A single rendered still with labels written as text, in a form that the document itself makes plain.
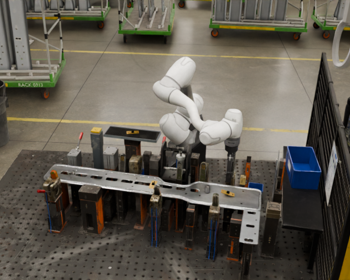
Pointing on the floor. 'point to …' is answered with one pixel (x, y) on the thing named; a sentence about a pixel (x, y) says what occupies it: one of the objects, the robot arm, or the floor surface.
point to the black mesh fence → (321, 128)
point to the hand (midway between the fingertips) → (229, 174)
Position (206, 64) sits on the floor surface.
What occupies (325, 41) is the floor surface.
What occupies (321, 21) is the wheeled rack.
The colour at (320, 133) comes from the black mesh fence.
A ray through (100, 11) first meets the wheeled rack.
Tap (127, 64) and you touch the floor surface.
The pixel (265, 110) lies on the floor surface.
